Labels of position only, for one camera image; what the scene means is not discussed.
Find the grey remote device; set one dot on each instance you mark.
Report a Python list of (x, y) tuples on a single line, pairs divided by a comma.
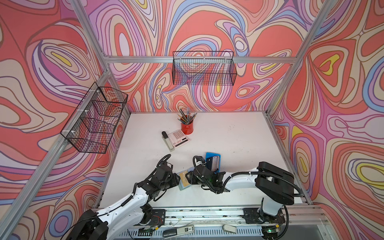
[(177, 232)]

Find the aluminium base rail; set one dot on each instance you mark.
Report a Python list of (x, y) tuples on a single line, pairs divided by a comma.
[(214, 216)]

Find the green card holder wallet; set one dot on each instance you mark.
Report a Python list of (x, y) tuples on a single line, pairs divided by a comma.
[(183, 180)]

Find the small grey oval object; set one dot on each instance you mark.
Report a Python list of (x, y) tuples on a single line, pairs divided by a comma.
[(230, 229)]

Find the pink calculator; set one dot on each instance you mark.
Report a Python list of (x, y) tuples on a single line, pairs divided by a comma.
[(178, 138)]

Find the red metal pen cup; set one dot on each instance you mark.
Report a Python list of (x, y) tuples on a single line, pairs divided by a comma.
[(188, 128)]

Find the black wire basket left wall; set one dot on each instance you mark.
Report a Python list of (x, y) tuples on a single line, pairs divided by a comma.
[(91, 127)]

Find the black wire basket wall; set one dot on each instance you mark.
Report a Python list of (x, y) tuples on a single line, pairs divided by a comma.
[(204, 68), (91, 127)]

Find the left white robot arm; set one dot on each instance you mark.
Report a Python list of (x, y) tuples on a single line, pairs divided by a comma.
[(133, 209)]

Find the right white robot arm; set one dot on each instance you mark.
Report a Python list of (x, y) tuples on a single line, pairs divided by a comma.
[(276, 184)]

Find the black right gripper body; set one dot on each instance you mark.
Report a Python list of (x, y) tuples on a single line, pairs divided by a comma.
[(194, 180)]

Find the stack of credit cards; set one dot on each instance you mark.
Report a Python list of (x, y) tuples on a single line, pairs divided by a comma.
[(215, 163)]

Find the blue plastic card tray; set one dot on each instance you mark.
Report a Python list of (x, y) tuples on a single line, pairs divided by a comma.
[(208, 164)]

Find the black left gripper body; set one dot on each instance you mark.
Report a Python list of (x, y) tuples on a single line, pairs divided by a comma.
[(171, 181)]

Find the black wire basket back wall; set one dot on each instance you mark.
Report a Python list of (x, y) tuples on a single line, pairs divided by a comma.
[(204, 68)]

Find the grey stapler black tip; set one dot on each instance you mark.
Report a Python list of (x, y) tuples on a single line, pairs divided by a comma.
[(167, 141)]

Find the tan gold credit card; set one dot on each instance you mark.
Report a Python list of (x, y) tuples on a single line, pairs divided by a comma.
[(184, 177)]

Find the pens and pencils bunch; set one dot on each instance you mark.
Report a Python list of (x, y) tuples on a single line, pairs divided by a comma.
[(187, 117)]

